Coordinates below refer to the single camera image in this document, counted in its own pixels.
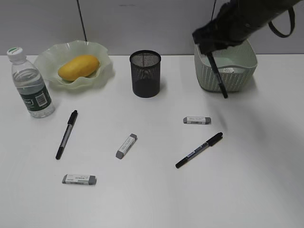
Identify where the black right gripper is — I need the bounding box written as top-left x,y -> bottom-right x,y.
191,4 -> 252,55

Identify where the black marker pen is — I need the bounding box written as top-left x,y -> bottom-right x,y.
207,52 -> 228,99
175,132 -> 223,169
55,110 -> 78,160

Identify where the waste paper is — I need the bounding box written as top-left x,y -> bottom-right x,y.
219,67 -> 235,74

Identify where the yellow mango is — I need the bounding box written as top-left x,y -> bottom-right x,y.
58,55 -> 100,81

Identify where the clear water bottle green label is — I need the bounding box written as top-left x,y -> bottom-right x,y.
7,47 -> 55,118

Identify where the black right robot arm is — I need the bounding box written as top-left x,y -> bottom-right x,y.
192,0 -> 299,55

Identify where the pale green woven basket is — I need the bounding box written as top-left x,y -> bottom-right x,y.
194,40 -> 257,93

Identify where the black mesh pen holder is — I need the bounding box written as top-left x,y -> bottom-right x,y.
129,50 -> 161,98

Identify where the grey white eraser right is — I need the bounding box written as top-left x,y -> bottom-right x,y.
183,116 -> 211,124

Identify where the grey white eraser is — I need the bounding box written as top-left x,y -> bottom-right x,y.
183,116 -> 211,124
62,174 -> 97,185
115,133 -> 137,160

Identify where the grey white eraser centre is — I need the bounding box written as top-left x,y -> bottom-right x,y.
115,133 -> 137,160

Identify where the pale green wavy plate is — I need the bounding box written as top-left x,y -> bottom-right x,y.
34,40 -> 114,92

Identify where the grey white eraser front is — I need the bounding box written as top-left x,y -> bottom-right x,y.
62,174 -> 97,185

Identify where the black cable right wall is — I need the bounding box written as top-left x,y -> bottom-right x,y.
210,0 -> 217,21

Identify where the black cable wall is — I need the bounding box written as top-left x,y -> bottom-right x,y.
76,0 -> 88,42
210,0 -> 217,21

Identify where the black cable left wall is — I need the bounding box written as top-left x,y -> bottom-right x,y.
76,0 -> 88,42

